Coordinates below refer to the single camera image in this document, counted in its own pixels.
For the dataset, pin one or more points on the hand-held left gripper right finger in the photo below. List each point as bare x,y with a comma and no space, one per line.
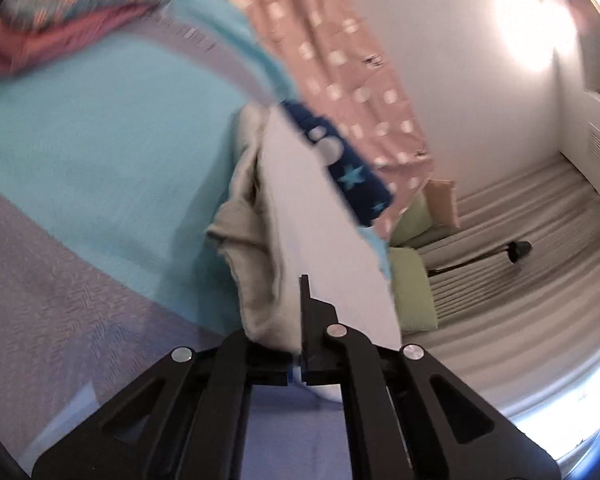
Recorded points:
320,355

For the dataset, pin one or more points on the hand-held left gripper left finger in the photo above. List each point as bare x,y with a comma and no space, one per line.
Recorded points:
275,367

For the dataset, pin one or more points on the white ribbed curtain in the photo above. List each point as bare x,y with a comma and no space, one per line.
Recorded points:
505,320

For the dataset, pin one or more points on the pink polka dot fabric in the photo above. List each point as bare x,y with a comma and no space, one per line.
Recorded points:
340,70

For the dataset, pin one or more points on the green pillow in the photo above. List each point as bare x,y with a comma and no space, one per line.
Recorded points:
415,290
410,222

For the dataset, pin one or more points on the white small garment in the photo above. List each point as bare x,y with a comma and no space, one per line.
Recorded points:
310,220

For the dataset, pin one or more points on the navy star print cloth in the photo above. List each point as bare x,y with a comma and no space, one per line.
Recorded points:
350,180

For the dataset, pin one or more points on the cardboard box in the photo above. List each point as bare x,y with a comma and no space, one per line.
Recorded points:
442,205

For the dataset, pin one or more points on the turquoise and lavender patchwork quilt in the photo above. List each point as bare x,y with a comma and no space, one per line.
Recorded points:
105,160

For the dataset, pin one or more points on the red folded cloth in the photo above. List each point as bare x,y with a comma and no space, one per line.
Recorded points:
45,45

